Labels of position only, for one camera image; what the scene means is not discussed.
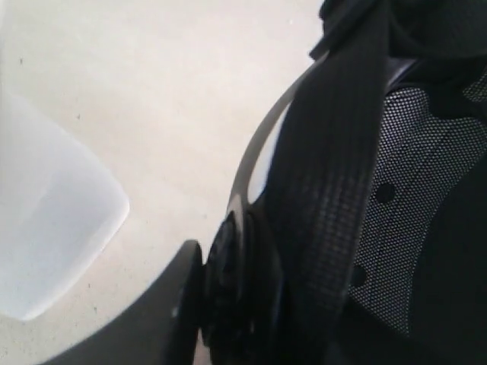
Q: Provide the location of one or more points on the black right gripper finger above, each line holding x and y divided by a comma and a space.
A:
160, 327

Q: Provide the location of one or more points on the black helmet with tinted visor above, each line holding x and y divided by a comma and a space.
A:
356, 224

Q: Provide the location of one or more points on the white mannequin head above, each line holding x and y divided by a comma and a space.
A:
60, 206

